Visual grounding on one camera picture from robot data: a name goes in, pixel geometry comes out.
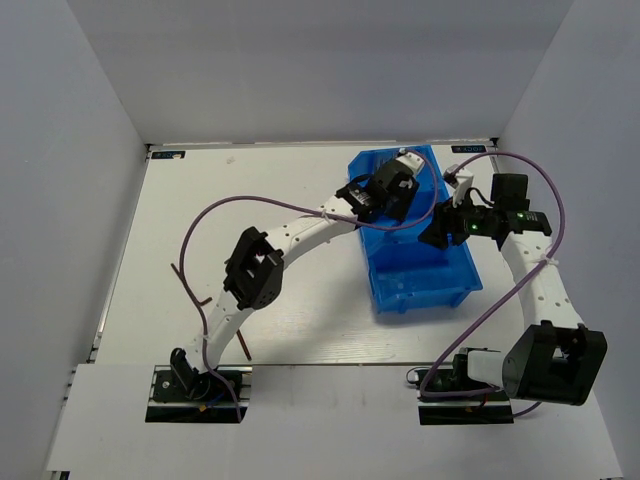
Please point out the large red hex key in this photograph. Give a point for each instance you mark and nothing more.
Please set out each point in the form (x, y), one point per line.
(244, 345)

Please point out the left table corner label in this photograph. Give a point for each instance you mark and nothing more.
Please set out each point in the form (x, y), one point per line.
(167, 155)

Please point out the blue plastic compartment bin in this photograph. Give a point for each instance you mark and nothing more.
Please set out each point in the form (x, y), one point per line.
(406, 274)

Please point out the right table corner label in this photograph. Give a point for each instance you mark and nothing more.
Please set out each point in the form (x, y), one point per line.
(468, 149)

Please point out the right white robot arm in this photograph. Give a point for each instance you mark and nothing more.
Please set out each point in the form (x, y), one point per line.
(557, 358)

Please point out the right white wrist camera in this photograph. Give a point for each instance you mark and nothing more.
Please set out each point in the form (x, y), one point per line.
(461, 180)

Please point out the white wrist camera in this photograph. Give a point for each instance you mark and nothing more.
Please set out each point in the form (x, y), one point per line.
(461, 180)
(414, 161)

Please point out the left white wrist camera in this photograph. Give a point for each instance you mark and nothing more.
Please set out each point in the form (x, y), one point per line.
(414, 161)

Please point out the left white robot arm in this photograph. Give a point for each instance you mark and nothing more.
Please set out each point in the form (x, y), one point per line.
(255, 270)

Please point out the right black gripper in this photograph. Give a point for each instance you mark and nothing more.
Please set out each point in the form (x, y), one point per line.
(445, 220)

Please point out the table corner label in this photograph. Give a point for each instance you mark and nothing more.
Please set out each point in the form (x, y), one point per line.
(167, 155)
(468, 149)

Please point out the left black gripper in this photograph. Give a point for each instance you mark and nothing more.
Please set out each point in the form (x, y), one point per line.
(408, 194)

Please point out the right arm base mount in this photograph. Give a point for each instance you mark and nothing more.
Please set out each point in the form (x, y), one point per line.
(485, 409)

